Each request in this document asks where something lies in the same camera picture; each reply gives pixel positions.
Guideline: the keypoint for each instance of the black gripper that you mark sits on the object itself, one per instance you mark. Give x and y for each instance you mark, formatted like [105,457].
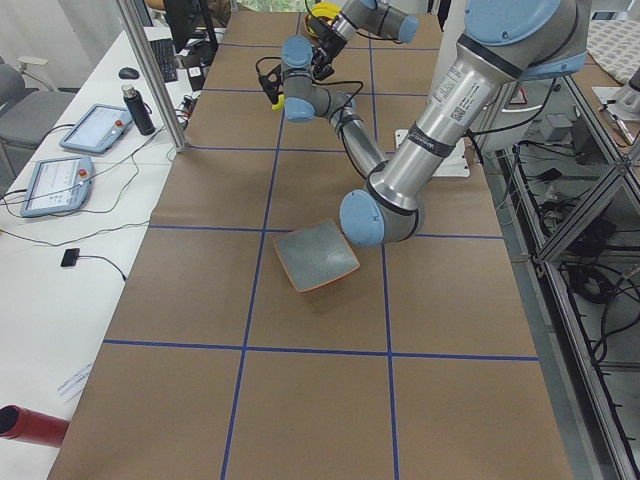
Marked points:
[327,47]

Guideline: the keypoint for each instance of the yellow banana across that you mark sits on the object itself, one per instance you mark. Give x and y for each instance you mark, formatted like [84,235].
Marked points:
[325,10]

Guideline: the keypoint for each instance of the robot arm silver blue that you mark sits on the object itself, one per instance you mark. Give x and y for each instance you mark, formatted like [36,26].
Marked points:
[304,65]
[502,42]

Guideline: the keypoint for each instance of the grey square plate orange rim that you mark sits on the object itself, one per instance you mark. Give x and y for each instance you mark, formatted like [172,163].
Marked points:
[315,256]

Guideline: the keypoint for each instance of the black computer monitor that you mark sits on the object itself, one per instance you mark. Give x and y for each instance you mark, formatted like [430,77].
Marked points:
[183,18]

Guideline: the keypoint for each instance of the black keyboard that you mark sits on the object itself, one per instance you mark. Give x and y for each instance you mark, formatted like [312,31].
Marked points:
[164,55]

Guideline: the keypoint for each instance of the black water bottle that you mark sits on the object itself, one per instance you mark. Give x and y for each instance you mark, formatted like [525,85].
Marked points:
[138,110]

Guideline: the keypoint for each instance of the black computer mouse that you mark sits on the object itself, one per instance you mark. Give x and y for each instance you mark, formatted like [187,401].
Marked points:
[128,73]

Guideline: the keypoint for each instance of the teach pendant far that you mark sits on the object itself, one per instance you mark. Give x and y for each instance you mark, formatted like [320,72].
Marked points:
[97,130]

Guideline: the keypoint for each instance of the teach pendant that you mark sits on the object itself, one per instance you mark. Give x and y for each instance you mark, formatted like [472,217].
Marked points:
[97,130]
[59,185]

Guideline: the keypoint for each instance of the grey office chair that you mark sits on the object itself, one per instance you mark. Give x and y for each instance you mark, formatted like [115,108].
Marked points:
[30,108]

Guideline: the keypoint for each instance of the teach pendant near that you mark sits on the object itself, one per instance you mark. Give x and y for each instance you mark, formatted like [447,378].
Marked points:
[59,185]

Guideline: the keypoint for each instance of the red cylinder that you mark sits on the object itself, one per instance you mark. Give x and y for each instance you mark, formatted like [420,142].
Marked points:
[28,426]

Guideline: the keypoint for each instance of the aluminium frame post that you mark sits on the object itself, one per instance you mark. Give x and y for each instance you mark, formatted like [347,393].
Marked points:
[136,34]

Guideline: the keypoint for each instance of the aluminium side frame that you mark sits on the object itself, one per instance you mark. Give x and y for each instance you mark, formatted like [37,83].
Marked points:
[570,205]

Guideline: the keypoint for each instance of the small black device on cable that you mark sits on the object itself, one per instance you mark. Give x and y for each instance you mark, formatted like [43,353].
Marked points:
[70,257]

